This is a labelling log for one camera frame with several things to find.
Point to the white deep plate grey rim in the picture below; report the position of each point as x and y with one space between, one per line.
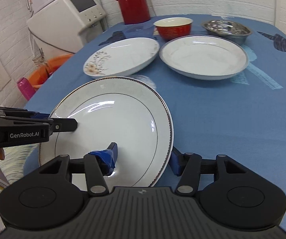
204 57

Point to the red bowl white inside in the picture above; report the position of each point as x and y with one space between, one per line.
173 27

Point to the white plate with floral pattern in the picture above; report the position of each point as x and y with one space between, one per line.
122 58

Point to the white kitchen appliance with screen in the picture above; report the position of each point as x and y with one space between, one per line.
66 26

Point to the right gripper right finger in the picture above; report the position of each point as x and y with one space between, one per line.
190 167

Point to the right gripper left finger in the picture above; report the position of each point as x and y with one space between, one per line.
95 165

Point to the pink plastic bottle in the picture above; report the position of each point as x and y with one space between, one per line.
26 88

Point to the stainless steel bowl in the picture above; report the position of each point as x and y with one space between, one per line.
230 30

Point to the white plate with brown rim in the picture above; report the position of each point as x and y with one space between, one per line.
121 110

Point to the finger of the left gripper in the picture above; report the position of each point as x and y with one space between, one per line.
62 125
40 116

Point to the red thermos jug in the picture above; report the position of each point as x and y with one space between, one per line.
134 11

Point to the orange plastic basin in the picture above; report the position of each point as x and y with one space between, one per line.
45 70

